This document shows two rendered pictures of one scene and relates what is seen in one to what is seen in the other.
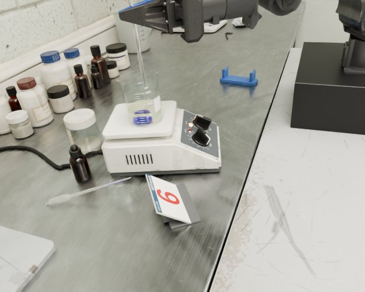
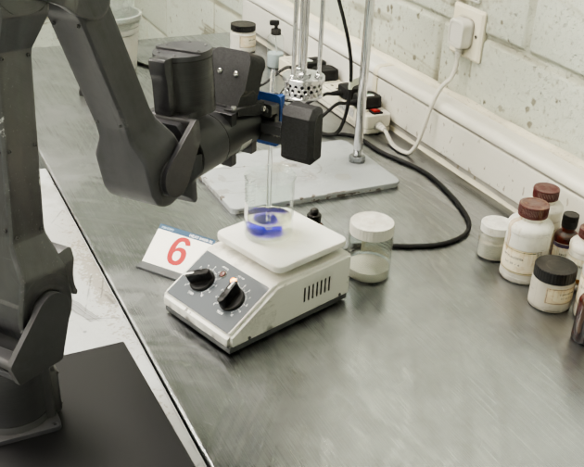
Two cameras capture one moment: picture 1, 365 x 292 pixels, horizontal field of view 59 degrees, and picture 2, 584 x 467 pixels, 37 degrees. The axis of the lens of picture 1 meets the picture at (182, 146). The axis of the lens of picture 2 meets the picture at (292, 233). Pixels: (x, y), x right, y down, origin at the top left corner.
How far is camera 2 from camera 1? 1.34 m
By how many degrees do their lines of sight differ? 102
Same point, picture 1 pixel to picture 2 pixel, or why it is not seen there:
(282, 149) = not seen: hidden behind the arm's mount
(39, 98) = (509, 233)
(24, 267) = (228, 195)
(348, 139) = not seen: hidden behind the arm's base
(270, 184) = (94, 322)
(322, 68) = (95, 389)
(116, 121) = (299, 220)
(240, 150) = (170, 347)
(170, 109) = (261, 253)
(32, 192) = (333, 226)
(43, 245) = (238, 205)
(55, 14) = not seen: outside the picture
